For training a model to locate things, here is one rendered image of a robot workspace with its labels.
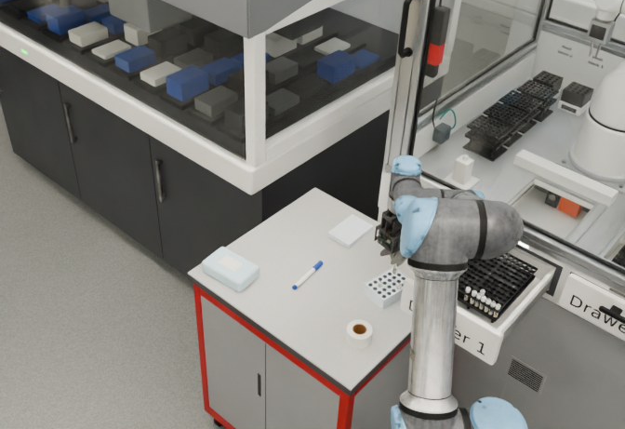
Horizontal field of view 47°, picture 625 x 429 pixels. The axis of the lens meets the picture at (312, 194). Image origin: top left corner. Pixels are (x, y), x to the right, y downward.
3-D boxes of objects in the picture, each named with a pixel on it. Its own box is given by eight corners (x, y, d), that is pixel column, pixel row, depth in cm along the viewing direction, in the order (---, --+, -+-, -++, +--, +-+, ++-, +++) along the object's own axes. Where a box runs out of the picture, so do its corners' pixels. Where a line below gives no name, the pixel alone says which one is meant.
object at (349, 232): (348, 248, 225) (349, 245, 224) (326, 235, 229) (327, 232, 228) (373, 229, 232) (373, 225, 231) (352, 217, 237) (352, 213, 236)
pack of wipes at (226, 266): (260, 275, 214) (260, 264, 211) (239, 294, 207) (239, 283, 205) (222, 254, 220) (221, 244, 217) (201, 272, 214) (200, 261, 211)
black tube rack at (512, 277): (493, 328, 191) (498, 311, 187) (437, 295, 199) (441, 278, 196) (532, 285, 204) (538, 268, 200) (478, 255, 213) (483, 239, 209)
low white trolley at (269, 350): (333, 540, 229) (351, 389, 183) (201, 425, 260) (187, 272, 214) (434, 422, 265) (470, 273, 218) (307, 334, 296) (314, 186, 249)
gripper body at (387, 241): (373, 241, 200) (377, 207, 193) (395, 230, 205) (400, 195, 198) (392, 257, 196) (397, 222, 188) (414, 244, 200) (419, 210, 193)
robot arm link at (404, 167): (393, 170, 180) (391, 152, 187) (389, 205, 187) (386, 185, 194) (425, 171, 180) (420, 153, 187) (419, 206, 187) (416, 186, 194)
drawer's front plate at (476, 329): (492, 366, 183) (500, 337, 176) (399, 308, 197) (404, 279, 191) (496, 362, 184) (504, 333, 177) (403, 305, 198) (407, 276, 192)
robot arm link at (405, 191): (444, 205, 173) (438, 178, 182) (397, 203, 173) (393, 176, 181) (439, 230, 178) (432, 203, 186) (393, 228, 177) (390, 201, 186)
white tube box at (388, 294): (382, 310, 205) (383, 301, 202) (362, 292, 210) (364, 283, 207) (413, 291, 211) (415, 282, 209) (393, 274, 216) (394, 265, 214)
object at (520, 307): (491, 355, 184) (496, 339, 180) (408, 304, 197) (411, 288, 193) (561, 274, 208) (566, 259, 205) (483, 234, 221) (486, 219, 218)
